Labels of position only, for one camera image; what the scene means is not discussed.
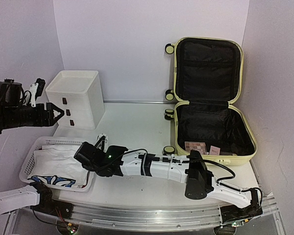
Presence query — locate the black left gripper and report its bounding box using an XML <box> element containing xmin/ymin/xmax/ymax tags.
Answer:
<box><xmin>1</xmin><ymin>102</ymin><xmax>64</xmax><ymax>129</ymax></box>

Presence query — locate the white three-drawer storage cabinet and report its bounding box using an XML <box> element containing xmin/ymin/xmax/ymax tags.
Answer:
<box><xmin>46</xmin><ymin>70</ymin><xmax>105</xmax><ymax>130</ymax></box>

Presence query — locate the white blue-print t-shirt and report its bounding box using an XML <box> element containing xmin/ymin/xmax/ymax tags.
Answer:
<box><xmin>27</xmin><ymin>144</ymin><xmax>89</xmax><ymax>189</ymax></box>

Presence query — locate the brown eyeshadow palette box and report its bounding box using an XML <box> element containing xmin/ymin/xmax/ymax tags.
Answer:
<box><xmin>184</xmin><ymin>141</ymin><xmax>207</xmax><ymax>155</ymax></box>

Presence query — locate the pale yellow hard-shell suitcase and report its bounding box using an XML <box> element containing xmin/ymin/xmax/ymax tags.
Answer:
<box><xmin>165</xmin><ymin>37</ymin><xmax>257</xmax><ymax>165</ymax></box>

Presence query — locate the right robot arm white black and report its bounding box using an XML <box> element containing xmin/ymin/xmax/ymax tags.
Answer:
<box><xmin>74</xmin><ymin>142</ymin><xmax>263</xmax><ymax>219</ymax></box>

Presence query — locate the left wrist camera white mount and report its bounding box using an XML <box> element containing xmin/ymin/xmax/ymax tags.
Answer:
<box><xmin>26</xmin><ymin>78</ymin><xmax>46</xmax><ymax>108</ymax></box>

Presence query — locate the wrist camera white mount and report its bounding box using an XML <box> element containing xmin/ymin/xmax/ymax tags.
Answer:
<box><xmin>26</xmin><ymin>78</ymin><xmax>46</xmax><ymax>108</ymax></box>
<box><xmin>94</xmin><ymin>133</ymin><xmax>108</xmax><ymax>152</ymax></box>

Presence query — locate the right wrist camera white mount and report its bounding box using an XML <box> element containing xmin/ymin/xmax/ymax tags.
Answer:
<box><xmin>94</xmin><ymin>133</ymin><xmax>108</xmax><ymax>152</ymax></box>

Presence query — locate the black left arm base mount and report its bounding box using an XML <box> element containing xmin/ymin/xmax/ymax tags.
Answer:
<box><xmin>30</xmin><ymin>200</ymin><xmax>74</xmax><ymax>219</ymax></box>

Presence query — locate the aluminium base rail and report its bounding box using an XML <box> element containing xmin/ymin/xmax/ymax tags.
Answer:
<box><xmin>14</xmin><ymin>195</ymin><xmax>277</xmax><ymax>228</ymax></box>

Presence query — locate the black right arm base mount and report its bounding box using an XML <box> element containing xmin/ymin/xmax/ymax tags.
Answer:
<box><xmin>220</xmin><ymin>188</ymin><xmax>263</xmax><ymax>225</ymax></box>

